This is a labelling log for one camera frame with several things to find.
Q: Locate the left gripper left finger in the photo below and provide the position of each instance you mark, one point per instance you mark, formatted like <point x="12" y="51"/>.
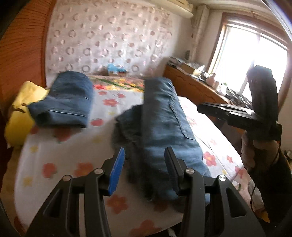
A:
<point x="59" y="214"/>

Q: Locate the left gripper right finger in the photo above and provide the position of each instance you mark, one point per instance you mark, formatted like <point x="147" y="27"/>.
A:
<point x="213" y="206"/>

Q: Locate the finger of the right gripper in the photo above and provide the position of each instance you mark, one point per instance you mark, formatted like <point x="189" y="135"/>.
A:
<point x="221" y="110"/>

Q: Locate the blue denim jeans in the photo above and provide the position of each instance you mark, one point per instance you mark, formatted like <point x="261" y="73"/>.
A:
<point x="146" y="130"/>

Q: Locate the person right hand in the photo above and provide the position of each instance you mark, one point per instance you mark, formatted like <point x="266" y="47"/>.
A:
<point x="258" y="154"/>

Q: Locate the pink bottle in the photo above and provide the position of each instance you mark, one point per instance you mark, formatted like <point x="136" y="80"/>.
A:
<point x="210" y="80"/>

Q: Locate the wooden sideboard cabinet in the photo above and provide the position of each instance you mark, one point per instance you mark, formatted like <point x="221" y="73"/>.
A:
<point x="194" y="90"/>

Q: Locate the cardboard box on cabinet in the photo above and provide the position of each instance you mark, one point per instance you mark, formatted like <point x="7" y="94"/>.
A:
<point x="188" y="69"/>

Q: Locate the window side curtain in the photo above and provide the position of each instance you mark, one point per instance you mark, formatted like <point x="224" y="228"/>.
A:
<point x="199" y="22"/>

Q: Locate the yellow plush toy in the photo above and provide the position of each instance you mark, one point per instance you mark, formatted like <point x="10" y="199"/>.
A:
<point x="20" y="121"/>

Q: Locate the folded blue jeans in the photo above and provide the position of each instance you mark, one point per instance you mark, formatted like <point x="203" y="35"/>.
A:
<point x="67" y="103"/>

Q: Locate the circle patterned curtain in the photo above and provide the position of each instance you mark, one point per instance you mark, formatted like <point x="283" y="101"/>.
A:
<point x="89" y="36"/>

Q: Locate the window frame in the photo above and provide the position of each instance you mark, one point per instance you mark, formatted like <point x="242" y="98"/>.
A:
<point x="243" y="42"/>

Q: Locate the white wall air conditioner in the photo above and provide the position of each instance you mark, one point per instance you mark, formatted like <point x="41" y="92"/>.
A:
<point x="179" y="7"/>

